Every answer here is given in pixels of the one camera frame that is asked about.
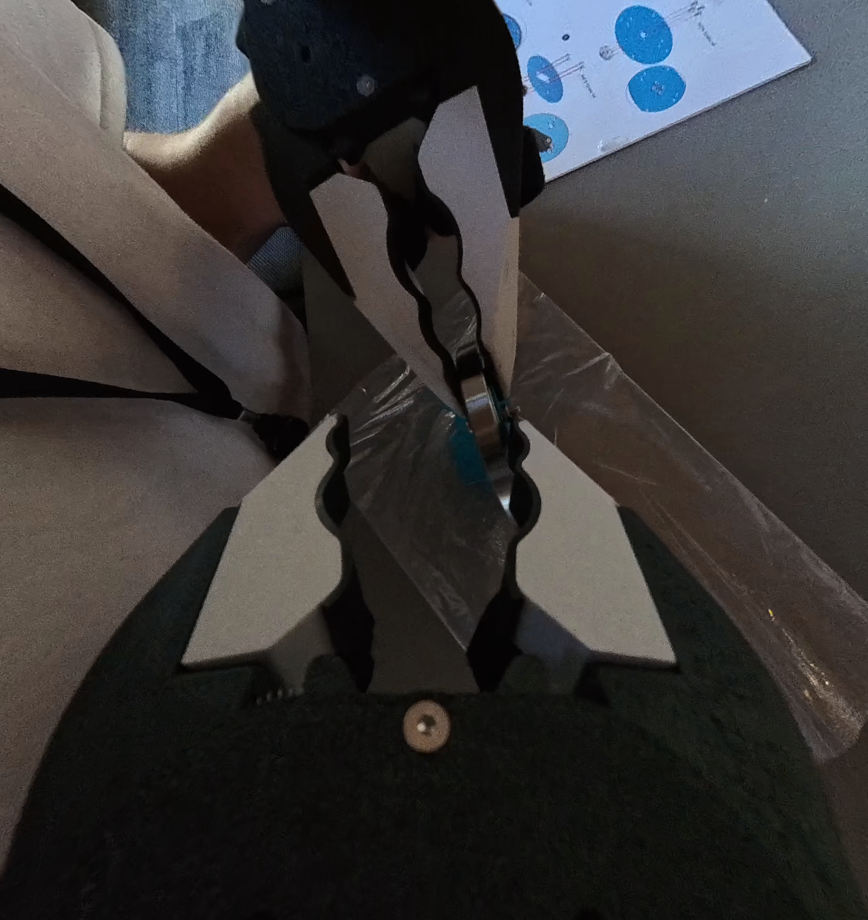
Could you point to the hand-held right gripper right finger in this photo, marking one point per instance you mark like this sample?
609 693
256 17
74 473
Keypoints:
592 575

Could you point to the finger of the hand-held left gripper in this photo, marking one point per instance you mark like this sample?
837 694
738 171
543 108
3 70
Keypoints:
362 251
477 201

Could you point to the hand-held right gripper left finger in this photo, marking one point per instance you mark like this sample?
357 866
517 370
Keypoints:
261 575

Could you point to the person's left forearm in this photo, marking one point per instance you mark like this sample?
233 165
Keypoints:
218 180

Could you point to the grey desk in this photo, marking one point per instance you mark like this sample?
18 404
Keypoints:
728 251

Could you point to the clear plastic bag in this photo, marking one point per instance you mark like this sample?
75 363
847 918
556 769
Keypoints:
656 467

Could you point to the assembly instruction booklet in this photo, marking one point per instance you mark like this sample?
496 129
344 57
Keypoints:
656 72

